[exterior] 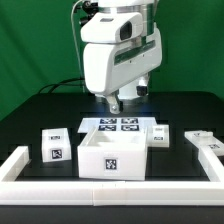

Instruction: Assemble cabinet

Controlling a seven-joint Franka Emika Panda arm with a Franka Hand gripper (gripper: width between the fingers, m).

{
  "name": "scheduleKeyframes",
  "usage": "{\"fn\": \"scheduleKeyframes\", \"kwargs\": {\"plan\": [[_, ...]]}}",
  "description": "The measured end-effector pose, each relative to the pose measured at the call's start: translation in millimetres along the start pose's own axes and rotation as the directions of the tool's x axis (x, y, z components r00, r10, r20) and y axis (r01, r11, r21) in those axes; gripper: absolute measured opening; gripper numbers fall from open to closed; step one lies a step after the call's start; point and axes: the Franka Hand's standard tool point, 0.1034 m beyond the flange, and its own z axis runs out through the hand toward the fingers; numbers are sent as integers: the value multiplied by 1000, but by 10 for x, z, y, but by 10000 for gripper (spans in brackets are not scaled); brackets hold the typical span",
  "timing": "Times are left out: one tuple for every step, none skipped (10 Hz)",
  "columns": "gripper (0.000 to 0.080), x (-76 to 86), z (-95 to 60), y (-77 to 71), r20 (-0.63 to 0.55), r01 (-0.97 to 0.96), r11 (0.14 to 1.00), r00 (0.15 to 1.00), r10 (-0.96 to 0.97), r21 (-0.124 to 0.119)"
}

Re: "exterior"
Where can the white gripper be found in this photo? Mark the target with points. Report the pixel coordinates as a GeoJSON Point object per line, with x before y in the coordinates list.
{"type": "Point", "coordinates": [121, 69]}

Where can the white cabinet body box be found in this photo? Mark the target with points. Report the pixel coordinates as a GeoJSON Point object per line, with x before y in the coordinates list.
{"type": "Point", "coordinates": [113, 155]}

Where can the white cabinet door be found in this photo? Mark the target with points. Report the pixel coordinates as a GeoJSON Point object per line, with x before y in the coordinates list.
{"type": "Point", "coordinates": [202, 139]}
{"type": "Point", "coordinates": [158, 136]}

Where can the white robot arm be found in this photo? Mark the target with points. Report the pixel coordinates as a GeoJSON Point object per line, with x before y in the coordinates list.
{"type": "Point", "coordinates": [146, 8]}

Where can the white cabinet top block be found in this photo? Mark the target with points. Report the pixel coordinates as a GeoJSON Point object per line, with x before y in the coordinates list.
{"type": "Point", "coordinates": [55, 145]}

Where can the white marker base plate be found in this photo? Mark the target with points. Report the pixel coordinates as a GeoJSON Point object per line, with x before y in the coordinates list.
{"type": "Point", "coordinates": [116, 124]}

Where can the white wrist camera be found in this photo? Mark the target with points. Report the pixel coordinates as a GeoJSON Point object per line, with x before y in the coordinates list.
{"type": "Point", "coordinates": [112, 28]}

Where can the white U-shaped boundary frame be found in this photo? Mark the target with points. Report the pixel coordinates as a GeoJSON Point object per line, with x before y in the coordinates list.
{"type": "Point", "coordinates": [14, 192]}

